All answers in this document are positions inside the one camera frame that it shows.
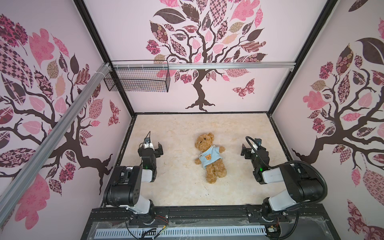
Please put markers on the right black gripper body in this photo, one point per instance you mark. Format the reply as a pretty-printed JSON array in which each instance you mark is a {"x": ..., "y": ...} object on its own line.
[{"x": 249, "y": 155}]

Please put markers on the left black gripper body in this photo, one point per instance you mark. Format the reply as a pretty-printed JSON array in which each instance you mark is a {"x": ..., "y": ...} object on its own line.
[{"x": 158, "y": 151}]

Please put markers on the brown teddy bear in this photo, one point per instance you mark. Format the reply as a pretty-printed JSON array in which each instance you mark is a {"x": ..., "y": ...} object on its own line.
[{"x": 216, "y": 169}]

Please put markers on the light blue bear shirt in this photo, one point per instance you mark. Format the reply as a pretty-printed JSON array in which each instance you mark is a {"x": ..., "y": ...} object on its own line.
[{"x": 210, "y": 156}]

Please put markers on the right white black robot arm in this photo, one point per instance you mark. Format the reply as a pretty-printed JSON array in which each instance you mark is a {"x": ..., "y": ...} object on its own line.
[{"x": 303, "y": 183}]

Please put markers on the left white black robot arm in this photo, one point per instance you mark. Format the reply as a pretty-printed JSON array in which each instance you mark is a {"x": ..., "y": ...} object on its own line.
[{"x": 124, "y": 187}]

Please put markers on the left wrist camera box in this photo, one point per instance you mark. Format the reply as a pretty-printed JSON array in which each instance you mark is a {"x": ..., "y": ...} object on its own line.
[{"x": 148, "y": 143}]

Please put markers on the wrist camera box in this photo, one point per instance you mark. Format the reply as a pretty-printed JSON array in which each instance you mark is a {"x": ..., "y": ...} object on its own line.
[
  {"x": 257, "y": 144},
  {"x": 148, "y": 143}
]

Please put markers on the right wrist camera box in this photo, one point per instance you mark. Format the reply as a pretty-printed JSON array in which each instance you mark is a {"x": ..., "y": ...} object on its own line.
[{"x": 257, "y": 144}]

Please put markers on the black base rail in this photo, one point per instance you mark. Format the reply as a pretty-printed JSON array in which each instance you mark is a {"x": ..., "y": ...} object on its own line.
[{"x": 190, "y": 214}]

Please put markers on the black wire basket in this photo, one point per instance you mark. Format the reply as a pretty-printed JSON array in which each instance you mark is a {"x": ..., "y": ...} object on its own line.
[{"x": 139, "y": 76}]

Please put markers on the horizontal aluminium rail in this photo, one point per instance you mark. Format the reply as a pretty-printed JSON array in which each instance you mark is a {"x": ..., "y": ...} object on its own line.
[{"x": 206, "y": 66}]

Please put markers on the white slotted cable duct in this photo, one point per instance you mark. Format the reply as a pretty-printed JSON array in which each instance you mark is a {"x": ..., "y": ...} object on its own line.
[{"x": 178, "y": 232}]

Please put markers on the diagonal aluminium rail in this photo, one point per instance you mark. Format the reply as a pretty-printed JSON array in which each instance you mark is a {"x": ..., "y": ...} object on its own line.
[{"x": 23, "y": 180}]

